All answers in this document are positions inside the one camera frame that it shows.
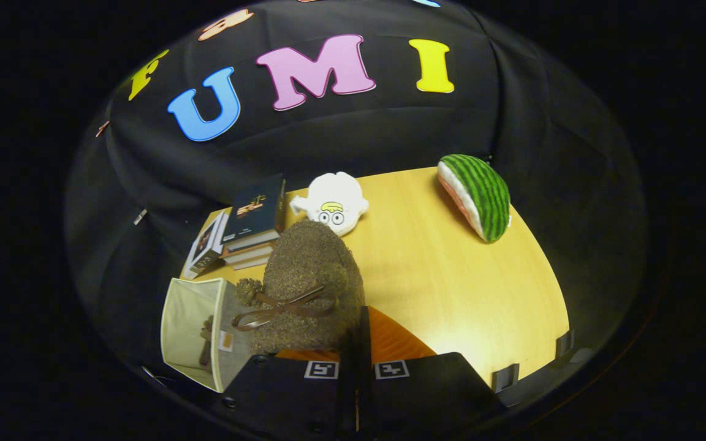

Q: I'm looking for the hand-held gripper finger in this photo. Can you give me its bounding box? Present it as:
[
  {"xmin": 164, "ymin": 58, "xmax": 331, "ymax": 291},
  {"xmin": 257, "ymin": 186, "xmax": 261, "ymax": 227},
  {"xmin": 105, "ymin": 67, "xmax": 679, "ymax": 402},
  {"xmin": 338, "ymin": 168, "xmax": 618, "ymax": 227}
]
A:
[
  {"xmin": 221, "ymin": 328, "xmax": 360, "ymax": 439},
  {"xmin": 359, "ymin": 305, "xmax": 507, "ymax": 439}
]

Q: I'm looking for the brown fuzzy shoe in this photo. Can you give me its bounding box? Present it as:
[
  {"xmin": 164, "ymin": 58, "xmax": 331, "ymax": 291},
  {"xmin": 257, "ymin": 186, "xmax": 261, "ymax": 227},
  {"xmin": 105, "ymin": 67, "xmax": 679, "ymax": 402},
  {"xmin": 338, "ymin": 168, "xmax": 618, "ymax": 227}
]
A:
[
  {"xmin": 232, "ymin": 220, "xmax": 366, "ymax": 356},
  {"xmin": 199, "ymin": 314, "xmax": 216, "ymax": 368}
]

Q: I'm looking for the grey fabric storage box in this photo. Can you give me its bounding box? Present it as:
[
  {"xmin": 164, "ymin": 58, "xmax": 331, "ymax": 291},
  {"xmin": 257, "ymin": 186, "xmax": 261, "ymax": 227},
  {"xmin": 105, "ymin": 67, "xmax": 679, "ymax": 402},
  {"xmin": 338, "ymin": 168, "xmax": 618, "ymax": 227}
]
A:
[{"xmin": 161, "ymin": 277, "xmax": 256, "ymax": 394}]

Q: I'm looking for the thin brown book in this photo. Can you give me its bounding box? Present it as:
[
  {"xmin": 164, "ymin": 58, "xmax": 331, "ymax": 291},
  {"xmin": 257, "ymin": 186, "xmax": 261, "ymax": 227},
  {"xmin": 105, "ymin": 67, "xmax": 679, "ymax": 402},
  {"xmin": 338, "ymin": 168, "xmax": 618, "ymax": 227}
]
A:
[{"xmin": 230, "ymin": 253, "xmax": 271, "ymax": 271}]

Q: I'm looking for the brown cover book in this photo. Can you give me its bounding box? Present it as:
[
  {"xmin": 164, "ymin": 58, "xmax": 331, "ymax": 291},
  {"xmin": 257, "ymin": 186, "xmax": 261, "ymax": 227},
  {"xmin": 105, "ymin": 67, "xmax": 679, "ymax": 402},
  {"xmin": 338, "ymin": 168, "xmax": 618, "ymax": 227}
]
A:
[{"xmin": 223, "ymin": 241, "xmax": 275, "ymax": 261}]

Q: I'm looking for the white plush toy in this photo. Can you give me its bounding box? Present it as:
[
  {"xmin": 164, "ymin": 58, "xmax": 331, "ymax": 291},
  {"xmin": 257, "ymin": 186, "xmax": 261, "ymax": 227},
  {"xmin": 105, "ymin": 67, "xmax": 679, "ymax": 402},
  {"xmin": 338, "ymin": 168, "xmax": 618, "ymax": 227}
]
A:
[{"xmin": 289, "ymin": 171, "xmax": 370, "ymax": 238}]

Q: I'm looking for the dark blue cover book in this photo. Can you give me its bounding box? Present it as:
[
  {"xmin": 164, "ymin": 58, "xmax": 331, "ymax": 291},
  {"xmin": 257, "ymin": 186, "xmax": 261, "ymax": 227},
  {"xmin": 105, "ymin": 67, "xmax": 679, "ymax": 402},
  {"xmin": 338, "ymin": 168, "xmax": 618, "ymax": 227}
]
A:
[{"xmin": 221, "ymin": 173, "xmax": 287, "ymax": 251}]

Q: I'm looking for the white portrait cover book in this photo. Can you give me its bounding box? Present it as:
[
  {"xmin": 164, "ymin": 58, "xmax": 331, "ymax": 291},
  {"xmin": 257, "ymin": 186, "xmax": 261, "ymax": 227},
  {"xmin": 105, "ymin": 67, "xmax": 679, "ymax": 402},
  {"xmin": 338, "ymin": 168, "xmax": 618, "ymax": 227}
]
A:
[{"xmin": 181, "ymin": 210, "xmax": 230, "ymax": 281}]

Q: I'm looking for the watermelon slice plush toy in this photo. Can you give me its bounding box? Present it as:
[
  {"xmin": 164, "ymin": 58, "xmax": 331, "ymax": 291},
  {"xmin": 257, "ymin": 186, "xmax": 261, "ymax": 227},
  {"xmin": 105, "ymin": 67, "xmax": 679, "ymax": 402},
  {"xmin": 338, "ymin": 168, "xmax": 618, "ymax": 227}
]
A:
[{"xmin": 437, "ymin": 154, "xmax": 512, "ymax": 244}]

